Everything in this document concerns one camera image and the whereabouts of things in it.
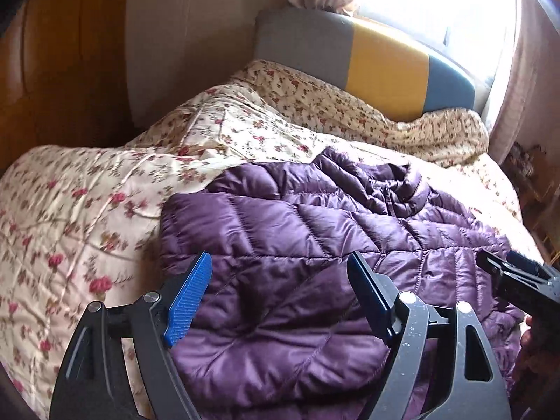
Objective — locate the wooden wardrobe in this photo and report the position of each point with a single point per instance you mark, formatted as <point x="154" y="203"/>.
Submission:
<point x="57" y="61"/>

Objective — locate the bright window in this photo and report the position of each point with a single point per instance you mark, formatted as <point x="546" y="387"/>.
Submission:
<point x="437" y="4"/>

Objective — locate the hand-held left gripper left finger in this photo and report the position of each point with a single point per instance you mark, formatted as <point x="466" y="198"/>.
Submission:
<point x="188" y="304"/>

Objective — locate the cluttered wooden bedside stand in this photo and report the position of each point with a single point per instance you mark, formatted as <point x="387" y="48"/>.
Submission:
<point x="531" y="183"/>

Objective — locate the floral pillow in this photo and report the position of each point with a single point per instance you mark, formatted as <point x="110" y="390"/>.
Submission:
<point x="332" y="105"/>

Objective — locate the large-flower floral quilt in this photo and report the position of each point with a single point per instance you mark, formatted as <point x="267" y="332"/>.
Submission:
<point x="109" y="201"/>

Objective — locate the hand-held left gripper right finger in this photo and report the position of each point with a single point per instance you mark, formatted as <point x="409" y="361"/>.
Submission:
<point x="372" y="295"/>

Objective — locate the pink plain curtain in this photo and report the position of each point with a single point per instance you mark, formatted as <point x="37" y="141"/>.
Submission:
<point x="529" y="74"/>

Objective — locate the purple quilted puffer jacket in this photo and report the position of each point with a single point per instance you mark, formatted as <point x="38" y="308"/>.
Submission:
<point x="306" y="245"/>

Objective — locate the grey yellow blue headboard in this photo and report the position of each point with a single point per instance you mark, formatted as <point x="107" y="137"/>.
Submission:
<point x="385" y="61"/>

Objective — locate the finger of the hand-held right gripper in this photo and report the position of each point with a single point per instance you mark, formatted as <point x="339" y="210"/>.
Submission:
<point x="516" y="278"/>

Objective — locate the person's right hand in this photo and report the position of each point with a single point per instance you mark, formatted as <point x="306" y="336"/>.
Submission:
<point x="531" y="350"/>

